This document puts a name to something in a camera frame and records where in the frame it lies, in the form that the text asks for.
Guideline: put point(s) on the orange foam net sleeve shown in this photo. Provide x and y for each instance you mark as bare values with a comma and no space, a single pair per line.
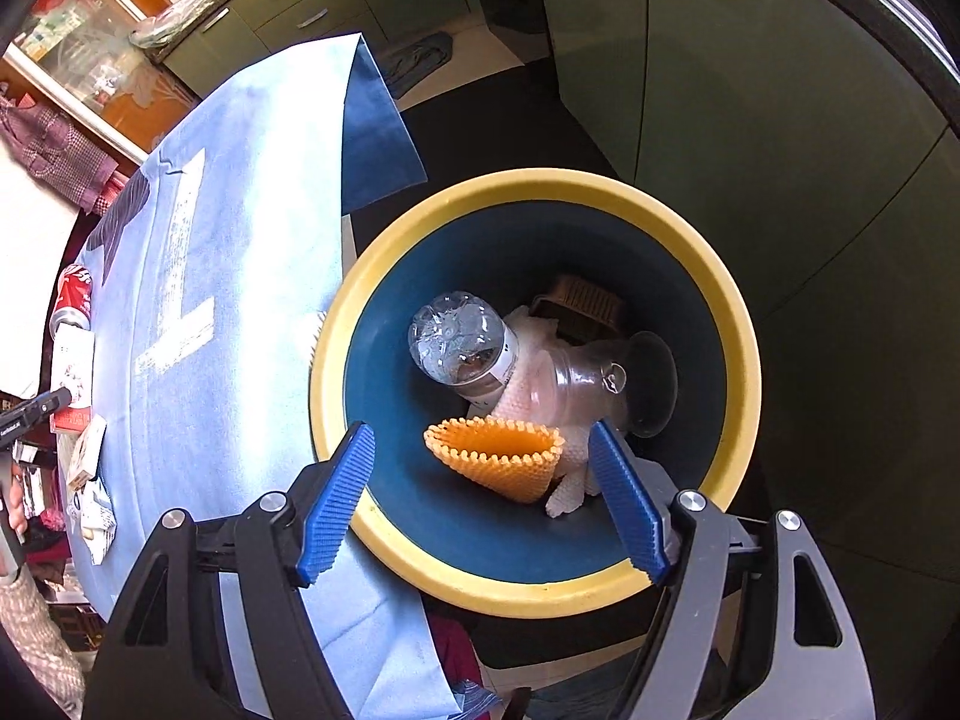
510,476

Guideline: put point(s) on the clear plastic bag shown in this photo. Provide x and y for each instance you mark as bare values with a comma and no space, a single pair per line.
180,15

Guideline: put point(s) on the red cloth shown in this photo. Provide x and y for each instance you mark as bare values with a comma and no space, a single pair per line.
454,652

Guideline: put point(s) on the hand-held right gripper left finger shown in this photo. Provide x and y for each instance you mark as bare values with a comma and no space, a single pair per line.
334,510

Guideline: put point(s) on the person's left hand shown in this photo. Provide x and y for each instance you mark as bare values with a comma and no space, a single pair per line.
15,514

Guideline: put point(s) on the yellow rimmed blue waste bin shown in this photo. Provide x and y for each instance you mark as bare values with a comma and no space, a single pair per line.
390,360

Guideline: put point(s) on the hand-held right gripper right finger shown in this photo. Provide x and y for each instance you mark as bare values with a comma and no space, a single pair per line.
626,502

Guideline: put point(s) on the blue table cloth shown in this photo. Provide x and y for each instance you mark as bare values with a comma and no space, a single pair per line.
247,315

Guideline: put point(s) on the dark floor mat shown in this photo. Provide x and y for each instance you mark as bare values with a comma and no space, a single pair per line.
420,60

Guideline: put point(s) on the red soda can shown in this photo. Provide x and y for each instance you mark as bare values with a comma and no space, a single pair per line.
73,292

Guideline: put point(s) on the dark striped cloth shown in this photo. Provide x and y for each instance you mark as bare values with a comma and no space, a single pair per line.
124,229

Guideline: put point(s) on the brown plastic basket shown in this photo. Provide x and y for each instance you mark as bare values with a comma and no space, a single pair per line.
581,300

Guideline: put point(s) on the white hanging sheet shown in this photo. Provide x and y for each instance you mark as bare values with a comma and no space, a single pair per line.
30,240

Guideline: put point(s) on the clear plastic bottle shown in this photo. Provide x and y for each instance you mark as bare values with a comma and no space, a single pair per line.
457,337

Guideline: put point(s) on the checkered apron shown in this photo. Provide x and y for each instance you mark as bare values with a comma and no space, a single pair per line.
52,146

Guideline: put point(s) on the clear plastic cup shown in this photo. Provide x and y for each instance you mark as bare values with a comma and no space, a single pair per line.
592,382

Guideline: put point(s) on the small cardboard carton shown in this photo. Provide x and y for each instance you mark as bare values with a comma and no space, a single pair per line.
86,450

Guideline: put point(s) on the glass sliding door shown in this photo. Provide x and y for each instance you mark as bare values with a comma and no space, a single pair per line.
82,37

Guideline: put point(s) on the white red printed box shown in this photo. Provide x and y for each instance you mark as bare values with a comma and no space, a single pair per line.
73,375

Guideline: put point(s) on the white paper towel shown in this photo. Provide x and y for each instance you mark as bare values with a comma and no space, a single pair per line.
574,491

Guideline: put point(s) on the person's left forearm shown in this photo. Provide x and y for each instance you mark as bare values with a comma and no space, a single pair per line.
30,637

